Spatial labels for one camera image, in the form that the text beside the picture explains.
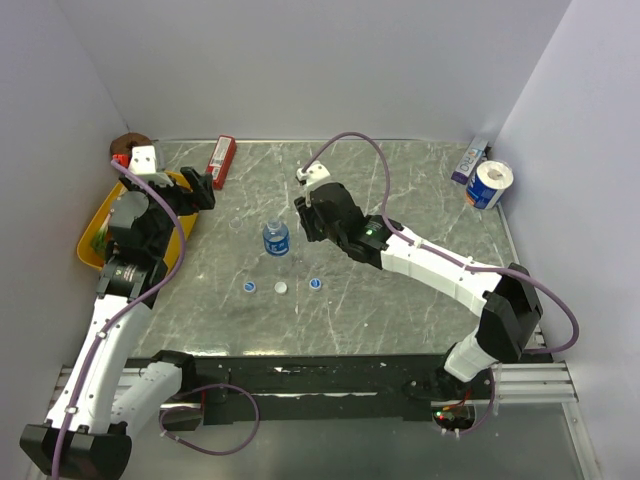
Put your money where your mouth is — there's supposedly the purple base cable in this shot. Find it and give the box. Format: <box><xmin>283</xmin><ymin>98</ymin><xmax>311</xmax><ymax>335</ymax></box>
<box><xmin>158</xmin><ymin>383</ymin><xmax>261</xmax><ymax>456</ymax></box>

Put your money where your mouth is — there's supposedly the wrapped toilet paper roll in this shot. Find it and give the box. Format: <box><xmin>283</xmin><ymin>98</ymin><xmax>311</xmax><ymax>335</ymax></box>
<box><xmin>466</xmin><ymin>160</ymin><xmax>514</xmax><ymax>210</ymax></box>

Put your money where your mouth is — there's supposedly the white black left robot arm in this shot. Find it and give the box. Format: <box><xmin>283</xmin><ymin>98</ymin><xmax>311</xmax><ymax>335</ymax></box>
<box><xmin>19</xmin><ymin>167</ymin><xmax>215</xmax><ymax>479</ymax></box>

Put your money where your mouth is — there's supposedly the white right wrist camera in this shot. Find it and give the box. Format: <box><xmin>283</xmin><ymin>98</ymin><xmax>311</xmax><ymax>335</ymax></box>
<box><xmin>296</xmin><ymin>161</ymin><xmax>332</xmax><ymax>204</ymax></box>

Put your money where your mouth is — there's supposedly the silver white left wrist camera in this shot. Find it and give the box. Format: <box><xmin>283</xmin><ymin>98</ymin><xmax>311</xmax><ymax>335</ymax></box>
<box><xmin>128</xmin><ymin>145</ymin><xmax>174</xmax><ymax>187</ymax></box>

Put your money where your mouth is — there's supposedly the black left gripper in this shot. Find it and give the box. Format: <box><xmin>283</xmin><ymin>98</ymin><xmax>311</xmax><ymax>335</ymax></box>
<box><xmin>120</xmin><ymin>166</ymin><xmax>213</xmax><ymax>257</ymax></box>

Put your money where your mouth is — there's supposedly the blue label Pocari bottle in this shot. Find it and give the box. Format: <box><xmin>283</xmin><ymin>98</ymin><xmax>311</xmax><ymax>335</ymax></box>
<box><xmin>262</xmin><ymin>218</ymin><xmax>290</xmax><ymax>257</ymax></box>

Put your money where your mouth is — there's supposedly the yellow plastic basket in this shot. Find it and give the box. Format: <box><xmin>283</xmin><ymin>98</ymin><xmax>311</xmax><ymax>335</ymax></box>
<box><xmin>76</xmin><ymin>171</ymin><xmax>198</xmax><ymax>271</ymax></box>

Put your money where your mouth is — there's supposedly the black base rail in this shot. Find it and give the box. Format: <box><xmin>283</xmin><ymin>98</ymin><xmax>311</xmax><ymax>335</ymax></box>
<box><xmin>187</xmin><ymin>354</ymin><xmax>491</xmax><ymax>425</ymax></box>

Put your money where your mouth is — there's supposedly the brown lid white canister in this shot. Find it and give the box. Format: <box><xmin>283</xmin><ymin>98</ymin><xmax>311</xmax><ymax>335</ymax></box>
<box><xmin>109</xmin><ymin>132</ymin><xmax>153</xmax><ymax>161</ymax></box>

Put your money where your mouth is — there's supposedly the blue Pocari bottle cap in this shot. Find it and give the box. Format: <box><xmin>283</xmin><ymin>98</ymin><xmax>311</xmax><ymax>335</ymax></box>
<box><xmin>243</xmin><ymin>281</ymin><xmax>257</xmax><ymax>294</ymax></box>

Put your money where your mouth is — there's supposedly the red flat box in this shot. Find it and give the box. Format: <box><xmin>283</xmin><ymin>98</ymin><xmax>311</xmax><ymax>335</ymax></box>
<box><xmin>206</xmin><ymin>135</ymin><xmax>236</xmax><ymax>190</ymax></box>

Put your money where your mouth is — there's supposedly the red cable connector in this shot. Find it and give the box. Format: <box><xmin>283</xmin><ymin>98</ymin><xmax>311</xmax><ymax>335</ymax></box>
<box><xmin>112</xmin><ymin>154</ymin><xmax>130</xmax><ymax>169</ymax></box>

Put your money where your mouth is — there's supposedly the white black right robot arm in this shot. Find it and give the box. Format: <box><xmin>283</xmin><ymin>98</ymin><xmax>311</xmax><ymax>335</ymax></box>
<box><xmin>294</xmin><ymin>182</ymin><xmax>542</xmax><ymax>399</ymax></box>

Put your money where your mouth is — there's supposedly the white upturned bottle cap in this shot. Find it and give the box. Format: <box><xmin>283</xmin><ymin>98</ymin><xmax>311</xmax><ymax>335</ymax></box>
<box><xmin>274</xmin><ymin>281</ymin><xmax>288</xmax><ymax>295</ymax></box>

